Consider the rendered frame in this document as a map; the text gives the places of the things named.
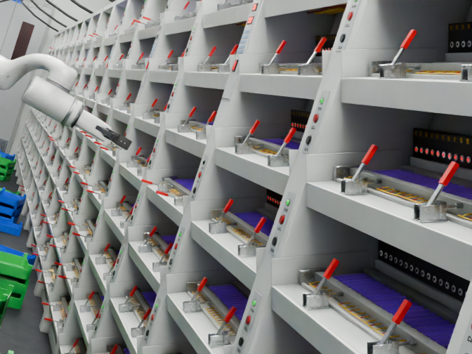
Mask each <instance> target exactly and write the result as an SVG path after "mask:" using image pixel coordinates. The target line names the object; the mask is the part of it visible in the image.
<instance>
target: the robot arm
mask: <svg viewBox="0 0 472 354"><path fill-rule="evenodd" d="M39 69H43V70H47V71H49V74H48V76H47V78H46V79H45V80H43V79H41V78H40V77H38V76H35V77H34V78H33V79H32V80H31V82H30V83H29V84H28V86H27V88H26V89H25V92H24V93H23V95H22V102H24V103H26V104H28V105H29V106H31V107H33V108H34V109H36V110H38V111H40V112H42V113H44V114H45V115H47V116H49V117H50V118H52V119H54V120H56V121H57V122H60V123H61V124H63V125H65V126H66V127H69V126H70V125H71V126H70V127H72V128H73V127H74V125H75V126H77V127H78V128H80V129H81V130H83V131H85V132H87V133H88V134H90V135H92V136H93V137H95V138H97V139H99V140H101V141H103V142H105V140H104V139H105V138H104V137H106V138H107V139H109V140H111V141H112V142H114V144H116V145H118V146H119V147H121V148H123V149H125V150H128V148H129V147H130V145H131V143H132V141H131V140H129V139H128V138H126V137H124V136H122V135H121V134H117V133H115V132H114V131H112V128H111V127H110V126H108V125H107V124H106V123H105V122H103V121H102V120H100V119H99V118H97V117H95V116H94V115H92V114H90V113H89V112H87V111H86V110H84V108H85V105H82V102H81V101H80V100H77V99H76V98H74V97H72V96H71V95H70V91H71V89H72V87H73V86H74V84H75V82H76V80H77V76H78V74H77V71H76V70H75V69H74V68H72V67H71V66H69V65H68V64H66V63H64V62H62V61H61V60H59V59H57V58H54V57H52V56H50V55H46V54H40V53H36V54H29V55H24V56H22V57H19V58H16V59H14V60H9V59H7V58H5V57H3V56H2V55H0V89H1V90H8V89H9V88H11V87H12V86H13V85H14V84H15V83H16V82H17V81H19V80H20V79H21V78H22V77H23V76H25V75H26V74H27V73H28V72H31V71H33V70H39ZM81 105H82V106H81Z"/></svg>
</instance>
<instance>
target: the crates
mask: <svg viewBox="0 0 472 354"><path fill-rule="evenodd" d="M14 158H15V154H13V155H9V154H6V153H4V152H1V150H0V181H9V180H10V179H11V176H12V173H13V171H14V168H15V163H16V161H17V160H16V159H15V160H14ZM5 189H6V188H0V231H1V232H5V233H8V234H11V235H15V236H20V232H21V230H22V222H20V224H19V225H18V224H16V223H17V222H18V218H19V215H20V213H21V211H22V207H23V204H24V203H25V199H26V196H27V195H24V196H23V197H22V196H20V195H19V193H20V192H19V191H17V193H15V192H11V191H9V190H5ZM36 257H37V256H36V255H34V254H33V255H32V256H30V255H28V254H27V253H22V252H20V251H17V250H14V249H12V248H9V247H6V246H4V245H1V244H0V288H3V289H8V286H9V285H10V284H11V285H13V286H14V287H13V291H12V293H11V297H10V299H9V302H8V306H7V307H10V308H16V309H21V306H22V302H23V300H24V297H25V294H26V291H27V288H28V284H29V282H30V281H29V278H30V274H31V271H32V267H33V265H34V262H35V259H36Z"/></svg>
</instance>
